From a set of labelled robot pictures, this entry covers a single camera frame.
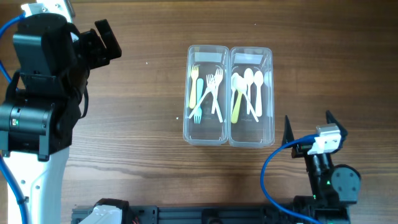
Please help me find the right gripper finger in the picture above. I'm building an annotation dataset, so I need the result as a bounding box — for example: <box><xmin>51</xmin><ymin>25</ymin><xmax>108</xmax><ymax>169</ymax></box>
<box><xmin>326</xmin><ymin>110</ymin><xmax>343</xmax><ymax>128</ymax></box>
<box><xmin>281</xmin><ymin>115</ymin><xmax>295</xmax><ymax>146</ymax></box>

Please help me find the clear plastic container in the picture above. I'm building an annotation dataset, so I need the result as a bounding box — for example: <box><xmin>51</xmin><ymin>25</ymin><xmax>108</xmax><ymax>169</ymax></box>
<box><xmin>183</xmin><ymin>45</ymin><xmax>230</xmax><ymax>146</ymax></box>
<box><xmin>229</xmin><ymin>47</ymin><xmax>275</xmax><ymax>148</ymax></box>

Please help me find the yellow-green spoon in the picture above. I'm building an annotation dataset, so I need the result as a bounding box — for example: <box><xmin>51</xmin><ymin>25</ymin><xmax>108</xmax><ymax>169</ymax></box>
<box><xmin>231</xmin><ymin>91</ymin><xmax>243</xmax><ymax>124</ymax></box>

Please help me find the white spoon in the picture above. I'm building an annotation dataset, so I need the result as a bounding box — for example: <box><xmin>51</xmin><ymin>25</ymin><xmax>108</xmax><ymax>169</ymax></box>
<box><xmin>235</xmin><ymin>75</ymin><xmax>259</xmax><ymax>122</ymax></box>
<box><xmin>244</xmin><ymin>68</ymin><xmax>254</xmax><ymax>114</ymax></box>
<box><xmin>254</xmin><ymin>71</ymin><xmax>264</xmax><ymax>117</ymax></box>

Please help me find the white spoon top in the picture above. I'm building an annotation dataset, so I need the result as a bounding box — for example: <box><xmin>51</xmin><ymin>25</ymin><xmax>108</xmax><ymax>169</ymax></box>
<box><xmin>244</xmin><ymin>68</ymin><xmax>254</xmax><ymax>114</ymax></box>

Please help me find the white spoon lone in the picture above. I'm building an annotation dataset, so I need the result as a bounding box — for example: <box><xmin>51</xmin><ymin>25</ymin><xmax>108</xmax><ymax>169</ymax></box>
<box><xmin>231</xmin><ymin>72</ymin><xmax>239</xmax><ymax>111</ymax></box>

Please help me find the yellow fork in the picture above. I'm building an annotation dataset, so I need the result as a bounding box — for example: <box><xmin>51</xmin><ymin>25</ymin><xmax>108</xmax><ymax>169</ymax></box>
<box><xmin>189</xmin><ymin>65</ymin><xmax>199</xmax><ymax>109</ymax></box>

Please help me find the white fork pile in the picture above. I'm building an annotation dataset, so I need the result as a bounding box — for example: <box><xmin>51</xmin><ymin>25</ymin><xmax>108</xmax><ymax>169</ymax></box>
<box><xmin>211</xmin><ymin>68</ymin><xmax>223</xmax><ymax>114</ymax></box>

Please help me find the light blue fork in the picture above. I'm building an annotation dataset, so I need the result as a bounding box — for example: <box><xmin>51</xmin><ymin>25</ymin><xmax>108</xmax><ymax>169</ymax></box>
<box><xmin>193</xmin><ymin>78</ymin><xmax>204</xmax><ymax>124</ymax></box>

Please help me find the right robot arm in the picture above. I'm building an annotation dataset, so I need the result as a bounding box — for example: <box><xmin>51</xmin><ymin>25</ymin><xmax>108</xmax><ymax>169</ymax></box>
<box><xmin>289</xmin><ymin>111</ymin><xmax>361</xmax><ymax>223</ymax></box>

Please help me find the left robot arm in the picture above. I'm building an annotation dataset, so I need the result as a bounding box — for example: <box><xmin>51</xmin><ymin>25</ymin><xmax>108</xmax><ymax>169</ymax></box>
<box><xmin>1</xmin><ymin>1</ymin><xmax>122</xmax><ymax>223</ymax></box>

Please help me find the right blue cable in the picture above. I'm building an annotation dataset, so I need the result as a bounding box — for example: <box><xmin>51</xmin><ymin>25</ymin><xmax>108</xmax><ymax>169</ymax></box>
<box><xmin>259</xmin><ymin>133</ymin><xmax>324</xmax><ymax>224</ymax></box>

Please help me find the blue cable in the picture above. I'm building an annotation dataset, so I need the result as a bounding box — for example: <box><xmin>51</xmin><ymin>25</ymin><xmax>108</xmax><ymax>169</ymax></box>
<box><xmin>0</xmin><ymin>11</ymin><xmax>30</xmax><ymax>224</ymax></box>
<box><xmin>259</xmin><ymin>133</ymin><xmax>324</xmax><ymax>224</ymax></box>

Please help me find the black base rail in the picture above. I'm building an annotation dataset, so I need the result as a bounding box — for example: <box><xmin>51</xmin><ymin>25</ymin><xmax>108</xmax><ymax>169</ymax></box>
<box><xmin>71</xmin><ymin>198</ymin><xmax>351</xmax><ymax>224</ymax></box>

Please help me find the left blue cable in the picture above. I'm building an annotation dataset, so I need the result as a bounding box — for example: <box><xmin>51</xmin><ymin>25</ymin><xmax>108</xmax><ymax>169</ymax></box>
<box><xmin>0</xmin><ymin>11</ymin><xmax>30</xmax><ymax>224</ymax></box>

